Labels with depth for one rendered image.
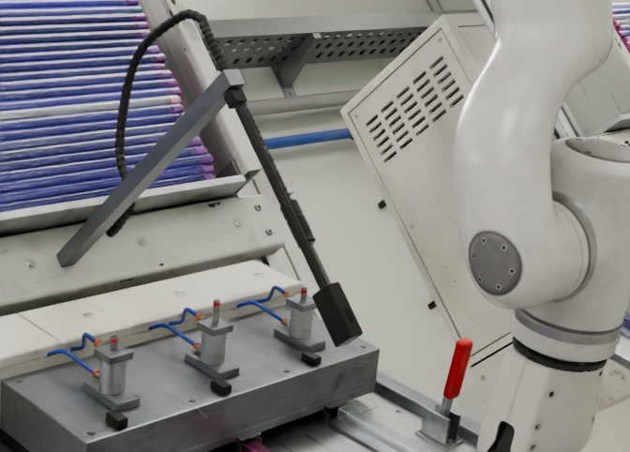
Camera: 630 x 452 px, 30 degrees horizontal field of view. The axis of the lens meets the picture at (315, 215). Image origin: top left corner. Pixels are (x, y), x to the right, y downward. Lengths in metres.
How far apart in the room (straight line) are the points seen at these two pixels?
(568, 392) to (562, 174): 0.18
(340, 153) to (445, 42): 1.71
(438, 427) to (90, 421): 0.33
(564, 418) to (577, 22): 0.31
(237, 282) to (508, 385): 0.40
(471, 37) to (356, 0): 2.18
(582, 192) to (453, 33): 1.24
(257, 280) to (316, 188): 2.37
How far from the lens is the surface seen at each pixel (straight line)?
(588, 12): 0.88
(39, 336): 1.09
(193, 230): 1.29
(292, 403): 1.10
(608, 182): 0.86
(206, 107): 0.97
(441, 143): 2.11
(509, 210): 0.82
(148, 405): 1.02
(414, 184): 2.17
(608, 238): 0.87
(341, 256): 3.54
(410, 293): 3.65
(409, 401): 1.19
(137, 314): 1.15
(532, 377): 0.92
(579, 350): 0.91
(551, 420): 0.94
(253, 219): 1.35
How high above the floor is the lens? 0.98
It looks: 15 degrees up
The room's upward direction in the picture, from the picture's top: 26 degrees counter-clockwise
